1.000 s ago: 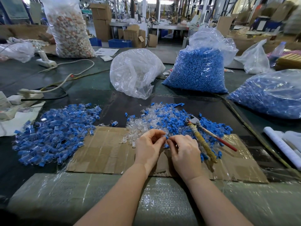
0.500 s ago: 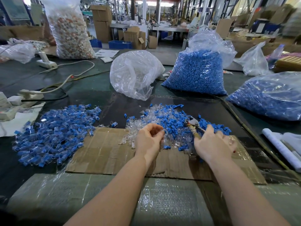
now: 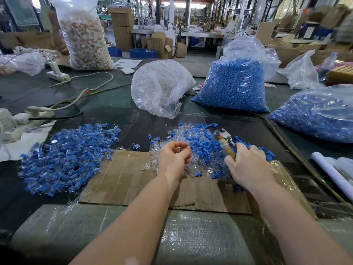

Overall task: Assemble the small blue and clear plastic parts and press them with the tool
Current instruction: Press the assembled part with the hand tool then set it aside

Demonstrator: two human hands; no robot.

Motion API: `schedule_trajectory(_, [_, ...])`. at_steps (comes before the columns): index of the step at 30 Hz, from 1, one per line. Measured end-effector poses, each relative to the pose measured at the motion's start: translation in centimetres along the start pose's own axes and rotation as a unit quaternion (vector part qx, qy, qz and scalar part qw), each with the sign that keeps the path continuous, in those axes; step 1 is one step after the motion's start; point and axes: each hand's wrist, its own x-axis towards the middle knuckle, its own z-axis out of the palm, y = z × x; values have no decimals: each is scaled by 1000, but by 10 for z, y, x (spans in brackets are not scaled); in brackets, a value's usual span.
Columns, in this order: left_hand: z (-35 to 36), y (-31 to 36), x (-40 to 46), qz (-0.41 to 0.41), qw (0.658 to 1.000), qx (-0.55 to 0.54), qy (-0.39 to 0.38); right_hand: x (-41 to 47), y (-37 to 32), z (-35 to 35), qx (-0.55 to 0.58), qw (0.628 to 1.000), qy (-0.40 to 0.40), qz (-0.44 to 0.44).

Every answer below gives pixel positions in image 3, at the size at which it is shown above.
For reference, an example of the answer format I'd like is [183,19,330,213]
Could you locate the yellow slatted box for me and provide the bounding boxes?
[325,64,353,86]

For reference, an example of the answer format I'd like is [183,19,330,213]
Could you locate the wide bag of blue parts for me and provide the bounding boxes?
[267,84,353,144]

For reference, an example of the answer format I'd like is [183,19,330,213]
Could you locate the small blue plastic crate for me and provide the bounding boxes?
[107,46,123,58]

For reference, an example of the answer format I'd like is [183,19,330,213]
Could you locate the person's right forearm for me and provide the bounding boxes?
[245,180,353,265]

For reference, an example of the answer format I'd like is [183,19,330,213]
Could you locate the printed white paper sheets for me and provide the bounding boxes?
[114,59,143,69]

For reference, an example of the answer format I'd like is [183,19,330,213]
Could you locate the person's left hand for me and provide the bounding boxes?
[157,141,192,181]

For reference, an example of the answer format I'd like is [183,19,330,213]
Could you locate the large blue plastic crate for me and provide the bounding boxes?
[129,48,158,59]

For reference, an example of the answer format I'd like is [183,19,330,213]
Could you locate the empty clear plastic bag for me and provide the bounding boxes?
[277,50,325,90]

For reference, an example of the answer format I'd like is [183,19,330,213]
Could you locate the white power cable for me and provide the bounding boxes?
[26,72,114,112]

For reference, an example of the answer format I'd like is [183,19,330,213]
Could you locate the crumpled clear plastic bag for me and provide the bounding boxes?
[0,48,46,76]

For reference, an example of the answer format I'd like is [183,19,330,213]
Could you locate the person's left forearm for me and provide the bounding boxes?
[69,174,183,265]

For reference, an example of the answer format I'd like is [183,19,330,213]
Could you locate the pile of assembled blue-capped clear parts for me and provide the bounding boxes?
[18,123,122,197]

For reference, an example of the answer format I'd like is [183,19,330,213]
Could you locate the upright cardboard box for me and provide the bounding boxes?
[255,22,278,45]

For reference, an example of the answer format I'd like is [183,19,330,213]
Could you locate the white paper sheet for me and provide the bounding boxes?
[0,120,57,162]

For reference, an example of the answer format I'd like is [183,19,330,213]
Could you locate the tall bag of blue parts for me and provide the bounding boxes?
[191,36,282,114]

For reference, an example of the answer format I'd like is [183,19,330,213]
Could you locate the plastic-wrapped grey package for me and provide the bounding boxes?
[11,204,353,265]

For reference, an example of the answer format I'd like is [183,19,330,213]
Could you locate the yellow-handled cutting pliers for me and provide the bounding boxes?
[214,129,238,161]

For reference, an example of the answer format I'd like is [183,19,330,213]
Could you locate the grey workbench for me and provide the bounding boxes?
[131,27,231,48]

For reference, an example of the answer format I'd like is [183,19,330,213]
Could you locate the person's right hand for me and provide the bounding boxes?
[224,142,276,193]

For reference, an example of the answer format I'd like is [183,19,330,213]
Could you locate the clear bag of clear parts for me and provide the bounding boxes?
[131,59,196,120]

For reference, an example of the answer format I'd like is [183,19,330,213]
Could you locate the bag of orange and white parts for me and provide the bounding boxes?
[45,0,115,71]

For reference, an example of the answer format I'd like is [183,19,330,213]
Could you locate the large white power strip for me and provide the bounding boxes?
[0,106,56,144]

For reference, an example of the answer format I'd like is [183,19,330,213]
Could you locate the black cable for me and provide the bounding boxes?
[28,101,83,121]

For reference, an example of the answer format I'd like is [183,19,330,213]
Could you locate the pile of loose blue and clear parts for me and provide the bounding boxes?
[142,122,276,192]

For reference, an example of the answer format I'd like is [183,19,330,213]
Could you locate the flat brown cardboard sheet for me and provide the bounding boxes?
[79,149,318,219]

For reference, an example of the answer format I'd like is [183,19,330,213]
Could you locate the open cardboard box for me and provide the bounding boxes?
[146,31,174,60]

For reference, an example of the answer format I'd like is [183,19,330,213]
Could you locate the small white power strip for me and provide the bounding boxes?
[46,62,71,82]

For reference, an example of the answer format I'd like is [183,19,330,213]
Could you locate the stack of tall cardboard boxes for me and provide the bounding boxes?
[108,7,135,52]

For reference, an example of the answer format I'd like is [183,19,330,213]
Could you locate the white paper roll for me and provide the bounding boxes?
[311,152,353,202]

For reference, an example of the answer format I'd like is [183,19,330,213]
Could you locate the small cardboard box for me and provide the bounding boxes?
[176,42,188,58]

